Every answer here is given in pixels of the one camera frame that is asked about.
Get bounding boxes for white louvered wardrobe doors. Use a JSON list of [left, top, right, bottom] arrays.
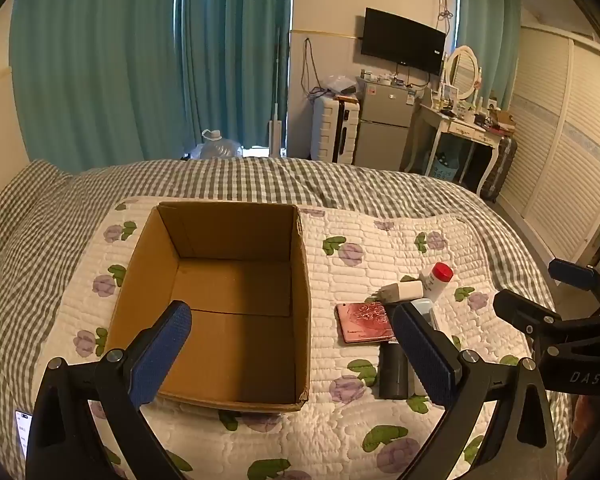
[[495, 22, 600, 266]]

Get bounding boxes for oval white vanity mirror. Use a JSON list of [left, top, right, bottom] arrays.
[[442, 45, 481, 103]]

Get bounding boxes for clear plastic bag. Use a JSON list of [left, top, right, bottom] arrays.
[[325, 75, 358, 96]]

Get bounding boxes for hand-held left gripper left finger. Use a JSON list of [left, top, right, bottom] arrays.
[[26, 300, 196, 480]]

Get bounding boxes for white bottle with red cap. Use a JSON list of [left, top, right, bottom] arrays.
[[419, 262, 454, 306]]

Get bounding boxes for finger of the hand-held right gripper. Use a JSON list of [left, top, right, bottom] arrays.
[[549, 259, 600, 311], [492, 289, 563, 356]]

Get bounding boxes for smartphone with lit screen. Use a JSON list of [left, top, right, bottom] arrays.
[[14, 409, 33, 461]]

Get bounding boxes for white floral quilted mat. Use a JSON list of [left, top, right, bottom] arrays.
[[60, 195, 556, 480]]

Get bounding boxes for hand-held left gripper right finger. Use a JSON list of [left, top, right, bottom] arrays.
[[391, 302, 558, 480]]

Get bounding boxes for cream padded headboard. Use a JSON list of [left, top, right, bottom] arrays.
[[0, 67, 31, 211]]

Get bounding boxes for teal curtain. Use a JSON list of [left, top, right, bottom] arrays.
[[455, 0, 523, 106], [10, 0, 191, 171], [172, 0, 296, 145]]

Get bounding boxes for black wall television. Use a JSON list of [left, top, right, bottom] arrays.
[[361, 7, 447, 75]]

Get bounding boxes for black cylindrical case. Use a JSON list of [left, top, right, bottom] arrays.
[[378, 340, 411, 400]]

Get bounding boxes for white charger block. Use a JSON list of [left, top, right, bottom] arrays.
[[378, 281, 425, 304]]

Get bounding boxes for grey small fridge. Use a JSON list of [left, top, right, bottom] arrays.
[[352, 77, 416, 172]]

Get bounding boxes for dark hard suitcase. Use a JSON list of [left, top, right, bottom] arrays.
[[477, 135, 518, 203]]

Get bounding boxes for white dressing table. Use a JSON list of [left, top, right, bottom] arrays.
[[405, 102, 511, 196]]

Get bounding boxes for blue storage basket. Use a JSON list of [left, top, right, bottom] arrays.
[[428, 147, 461, 181]]

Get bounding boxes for cardboard box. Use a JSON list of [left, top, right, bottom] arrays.
[[102, 201, 312, 413]]

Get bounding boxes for clear water jug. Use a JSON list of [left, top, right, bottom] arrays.
[[198, 129, 243, 160]]

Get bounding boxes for white ribbed suitcase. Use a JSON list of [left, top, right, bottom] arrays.
[[310, 94, 363, 163]]

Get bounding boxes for black wall cable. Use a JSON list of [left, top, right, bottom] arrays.
[[300, 37, 317, 97]]

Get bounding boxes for pink patterned notebook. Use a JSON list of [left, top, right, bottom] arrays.
[[335, 301, 396, 345]]

